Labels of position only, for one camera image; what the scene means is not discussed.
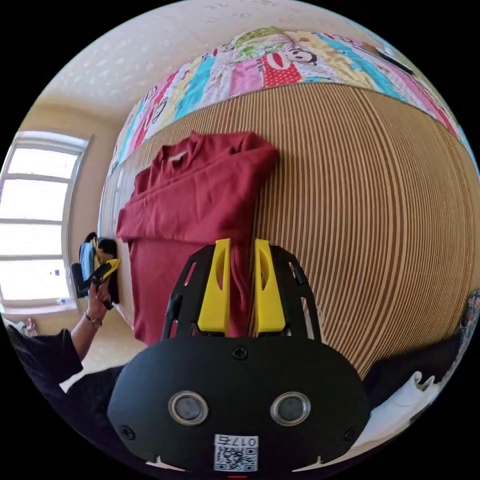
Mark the pile of clothes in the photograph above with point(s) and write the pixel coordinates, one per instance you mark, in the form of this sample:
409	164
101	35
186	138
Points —
408	378

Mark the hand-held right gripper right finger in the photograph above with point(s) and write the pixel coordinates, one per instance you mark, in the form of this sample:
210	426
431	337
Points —
270	300

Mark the person's left forearm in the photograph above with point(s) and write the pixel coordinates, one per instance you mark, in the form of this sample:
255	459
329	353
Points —
84	333

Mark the person's left hand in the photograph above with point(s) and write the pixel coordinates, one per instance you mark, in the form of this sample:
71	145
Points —
98	302

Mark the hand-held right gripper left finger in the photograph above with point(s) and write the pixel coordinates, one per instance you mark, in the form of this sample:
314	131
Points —
214	296

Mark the window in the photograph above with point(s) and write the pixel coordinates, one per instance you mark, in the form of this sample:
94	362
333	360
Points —
35	221

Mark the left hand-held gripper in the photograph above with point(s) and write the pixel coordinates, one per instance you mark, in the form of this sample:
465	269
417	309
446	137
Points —
105	249

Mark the red long sleeve shirt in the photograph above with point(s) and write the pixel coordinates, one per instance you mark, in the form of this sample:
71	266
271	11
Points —
195	195

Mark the bed with woven mat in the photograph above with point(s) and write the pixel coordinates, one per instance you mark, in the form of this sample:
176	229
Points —
356	195

